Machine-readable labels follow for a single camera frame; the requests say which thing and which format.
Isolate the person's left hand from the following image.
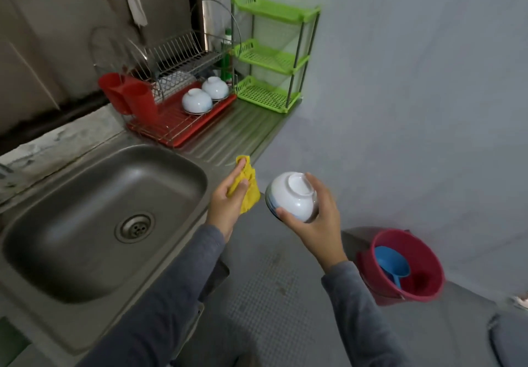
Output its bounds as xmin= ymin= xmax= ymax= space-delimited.
xmin=206 ymin=158 xmax=251 ymax=242

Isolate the person's right hand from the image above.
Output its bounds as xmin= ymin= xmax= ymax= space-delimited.
xmin=274 ymin=173 xmax=349 ymax=273

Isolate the person's right forearm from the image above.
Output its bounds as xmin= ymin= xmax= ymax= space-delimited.
xmin=322 ymin=260 xmax=409 ymax=367

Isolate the dark square container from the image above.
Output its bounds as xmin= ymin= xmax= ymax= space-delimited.
xmin=198 ymin=259 xmax=232 ymax=302

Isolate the blue plastic scoop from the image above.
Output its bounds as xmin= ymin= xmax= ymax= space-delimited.
xmin=375 ymin=245 xmax=412 ymax=288

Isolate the red plastic bucket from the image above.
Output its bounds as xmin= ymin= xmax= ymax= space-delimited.
xmin=356 ymin=229 xmax=447 ymax=304

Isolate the green plastic shelf rack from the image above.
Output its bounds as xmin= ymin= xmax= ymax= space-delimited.
xmin=228 ymin=0 xmax=323 ymax=115

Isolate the stainless steel sink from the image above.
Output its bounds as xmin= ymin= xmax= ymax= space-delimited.
xmin=0 ymin=99 xmax=298 ymax=355

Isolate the green dish soap bottle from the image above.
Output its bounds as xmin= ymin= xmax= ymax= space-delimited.
xmin=220 ymin=27 xmax=234 ymax=81

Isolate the grey slipper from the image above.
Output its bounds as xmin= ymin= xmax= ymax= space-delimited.
xmin=488 ymin=311 xmax=528 ymax=367

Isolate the metal wire dish rack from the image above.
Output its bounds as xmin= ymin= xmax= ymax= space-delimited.
xmin=89 ymin=0 xmax=244 ymax=149

